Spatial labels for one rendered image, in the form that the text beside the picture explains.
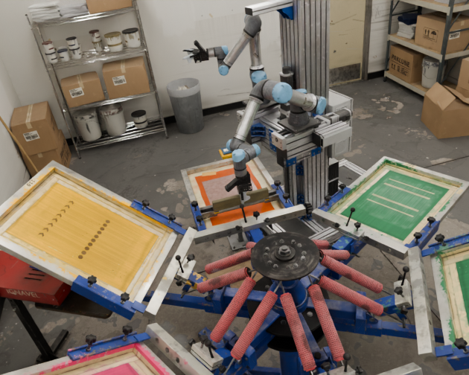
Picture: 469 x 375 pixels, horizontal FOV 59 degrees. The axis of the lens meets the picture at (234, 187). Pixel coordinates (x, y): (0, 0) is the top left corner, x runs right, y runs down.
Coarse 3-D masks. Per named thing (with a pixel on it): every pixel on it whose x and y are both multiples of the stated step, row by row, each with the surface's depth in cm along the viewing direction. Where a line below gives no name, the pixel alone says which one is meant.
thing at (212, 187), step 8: (200, 176) 308; (208, 176) 307; (216, 176) 306; (224, 176) 304; (200, 184) 300; (208, 184) 299; (216, 184) 297; (224, 184) 296; (200, 192) 291; (208, 192) 290; (216, 192) 289; (224, 192) 288; (208, 200) 282; (216, 216) 267; (224, 216) 266; (232, 216) 265; (240, 216) 264; (216, 224) 260
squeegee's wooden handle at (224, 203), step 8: (248, 192) 259; (256, 192) 258; (264, 192) 259; (216, 200) 255; (224, 200) 255; (232, 200) 256; (248, 200) 259; (256, 200) 261; (216, 208) 256; (224, 208) 258
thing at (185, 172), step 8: (224, 160) 317; (256, 160) 311; (192, 168) 312; (200, 168) 312; (208, 168) 314; (264, 168) 301; (184, 176) 304; (264, 176) 293; (192, 192) 286; (192, 200) 278; (280, 200) 267; (224, 224) 254
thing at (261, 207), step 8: (232, 168) 312; (248, 168) 310; (232, 176) 303; (256, 184) 292; (232, 192) 287; (240, 208) 270; (248, 208) 270; (256, 208) 269; (264, 208) 268; (272, 208) 267; (248, 216) 263
